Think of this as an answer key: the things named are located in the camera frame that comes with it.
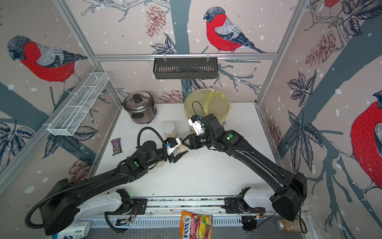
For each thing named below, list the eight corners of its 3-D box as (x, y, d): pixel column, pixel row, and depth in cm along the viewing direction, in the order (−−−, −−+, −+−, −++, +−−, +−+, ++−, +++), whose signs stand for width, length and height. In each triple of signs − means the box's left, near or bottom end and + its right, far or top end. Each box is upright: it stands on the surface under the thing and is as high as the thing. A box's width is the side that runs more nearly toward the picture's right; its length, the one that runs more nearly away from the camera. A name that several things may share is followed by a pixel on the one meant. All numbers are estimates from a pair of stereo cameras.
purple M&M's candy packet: (113, 155, 94) (112, 153, 93) (112, 142, 101) (110, 140, 99) (122, 151, 96) (121, 150, 94) (120, 139, 102) (119, 137, 101)
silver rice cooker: (130, 127, 108) (118, 108, 92) (136, 110, 120) (127, 89, 104) (154, 127, 108) (147, 108, 92) (158, 110, 120) (152, 89, 104)
